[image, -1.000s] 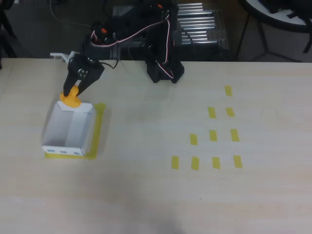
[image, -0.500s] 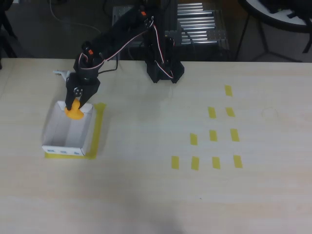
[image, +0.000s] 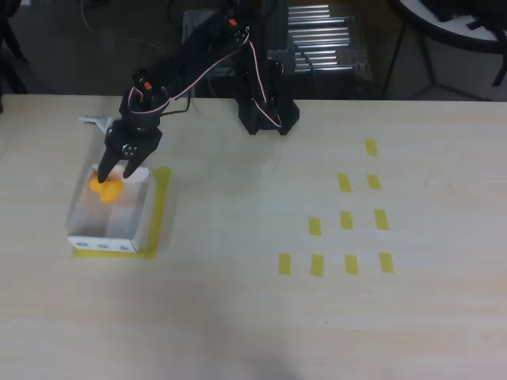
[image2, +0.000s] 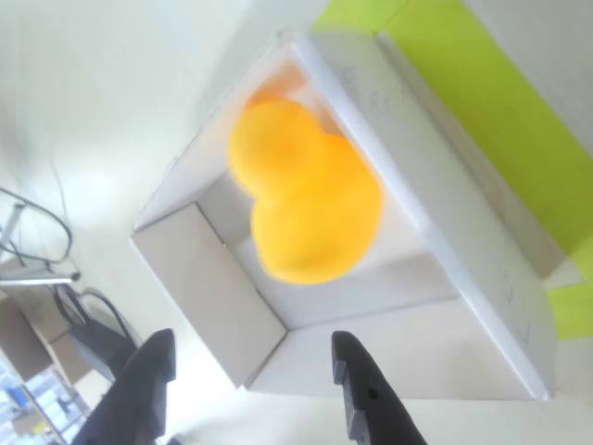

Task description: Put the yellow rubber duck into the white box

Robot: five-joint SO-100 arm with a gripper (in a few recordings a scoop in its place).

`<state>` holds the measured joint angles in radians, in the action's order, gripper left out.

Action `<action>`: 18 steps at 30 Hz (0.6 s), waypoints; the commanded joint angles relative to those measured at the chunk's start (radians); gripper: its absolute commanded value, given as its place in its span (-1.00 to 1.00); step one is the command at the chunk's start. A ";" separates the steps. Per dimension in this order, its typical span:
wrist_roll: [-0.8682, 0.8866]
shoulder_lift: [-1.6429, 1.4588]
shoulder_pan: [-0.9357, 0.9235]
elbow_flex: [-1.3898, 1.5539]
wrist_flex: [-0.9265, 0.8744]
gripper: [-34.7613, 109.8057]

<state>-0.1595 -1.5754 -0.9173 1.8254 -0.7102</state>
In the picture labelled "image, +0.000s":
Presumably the orange toy object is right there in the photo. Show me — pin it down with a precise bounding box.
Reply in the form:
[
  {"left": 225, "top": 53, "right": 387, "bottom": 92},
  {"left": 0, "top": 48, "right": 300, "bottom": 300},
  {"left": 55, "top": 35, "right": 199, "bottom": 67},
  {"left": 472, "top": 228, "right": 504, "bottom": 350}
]
[{"left": 87, "top": 175, "right": 125, "bottom": 205}]

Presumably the white cardboard box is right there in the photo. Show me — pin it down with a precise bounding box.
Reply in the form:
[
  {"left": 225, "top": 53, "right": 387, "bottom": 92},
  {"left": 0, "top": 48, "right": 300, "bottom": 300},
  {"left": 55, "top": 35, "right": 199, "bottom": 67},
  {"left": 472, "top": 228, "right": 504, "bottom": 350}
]
[{"left": 66, "top": 163, "right": 153, "bottom": 255}]

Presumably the long yellow tape strip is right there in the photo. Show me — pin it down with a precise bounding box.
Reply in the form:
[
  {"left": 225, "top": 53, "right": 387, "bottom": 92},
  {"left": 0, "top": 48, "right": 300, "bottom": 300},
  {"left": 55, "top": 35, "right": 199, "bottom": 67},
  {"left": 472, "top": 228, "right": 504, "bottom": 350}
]
[
  {"left": 143, "top": 166, "right": 174, "bottom": 260},
  {"left": 71, "top": 246, "right": 159, "bottom": 261}
]

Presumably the black stand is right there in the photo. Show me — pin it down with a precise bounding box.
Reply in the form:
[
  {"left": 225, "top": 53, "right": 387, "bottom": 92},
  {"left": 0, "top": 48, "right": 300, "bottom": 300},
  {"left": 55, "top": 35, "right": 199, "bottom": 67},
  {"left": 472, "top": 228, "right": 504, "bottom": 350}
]
[{"left": 0, "top": 0, "right": 32, "bottom": 97}]

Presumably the round black-rimmed white table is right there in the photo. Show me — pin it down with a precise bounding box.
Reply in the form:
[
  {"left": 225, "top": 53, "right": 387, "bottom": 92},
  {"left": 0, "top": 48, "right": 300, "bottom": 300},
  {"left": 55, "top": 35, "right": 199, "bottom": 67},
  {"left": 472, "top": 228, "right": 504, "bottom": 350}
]
[{"left": 382, "top": 0, "right": 507, "bottom": 101}]

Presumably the black backpack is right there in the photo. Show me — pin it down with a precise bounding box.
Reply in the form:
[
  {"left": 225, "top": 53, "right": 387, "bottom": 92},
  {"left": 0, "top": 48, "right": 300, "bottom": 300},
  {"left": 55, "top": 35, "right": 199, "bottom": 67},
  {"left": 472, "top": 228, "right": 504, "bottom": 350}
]
[{"left": 418, "top": 0, "right": 507, "bottom": 32}]

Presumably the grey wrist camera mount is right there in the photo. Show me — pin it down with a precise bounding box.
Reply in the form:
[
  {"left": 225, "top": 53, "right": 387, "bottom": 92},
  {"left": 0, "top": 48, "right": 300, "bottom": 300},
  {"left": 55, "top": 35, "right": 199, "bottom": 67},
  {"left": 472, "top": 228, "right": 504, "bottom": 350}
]
[{"left": 78, "top": 113, "right": 116, "bottom": 135}]

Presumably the thin black camera cable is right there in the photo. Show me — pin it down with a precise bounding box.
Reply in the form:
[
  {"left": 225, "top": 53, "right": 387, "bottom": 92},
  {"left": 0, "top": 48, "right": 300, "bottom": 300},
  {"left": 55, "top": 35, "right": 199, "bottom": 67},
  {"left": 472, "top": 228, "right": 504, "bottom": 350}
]
[{"left": 161, "top": 95, "right": 193, "bottom": 119}]

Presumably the white servo cable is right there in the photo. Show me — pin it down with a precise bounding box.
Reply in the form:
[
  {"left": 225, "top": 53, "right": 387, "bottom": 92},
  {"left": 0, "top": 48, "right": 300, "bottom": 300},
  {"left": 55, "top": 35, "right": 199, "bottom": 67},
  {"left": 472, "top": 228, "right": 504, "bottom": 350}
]
[
  {"left": 236, "top": 26, "right": 284, "bottom": 128},
  {"left": 128, "top": 28, "right": 251, "bottom": 115}
]

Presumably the thin pale cable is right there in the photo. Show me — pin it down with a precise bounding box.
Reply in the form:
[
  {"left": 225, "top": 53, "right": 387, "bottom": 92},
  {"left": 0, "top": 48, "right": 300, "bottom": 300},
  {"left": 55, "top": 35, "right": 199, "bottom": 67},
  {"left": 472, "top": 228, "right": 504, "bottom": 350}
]
[{"left": 80, "top": 0, "right": 164, "bottom": 57}]

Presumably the aluminium profile frame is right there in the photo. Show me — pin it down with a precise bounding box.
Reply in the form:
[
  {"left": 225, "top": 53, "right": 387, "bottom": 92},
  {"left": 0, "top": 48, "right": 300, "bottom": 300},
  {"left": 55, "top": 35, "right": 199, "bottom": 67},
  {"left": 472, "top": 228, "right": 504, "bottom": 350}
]
[{"left": 181, "top": 2, "right": 374, "bottom": 101}]

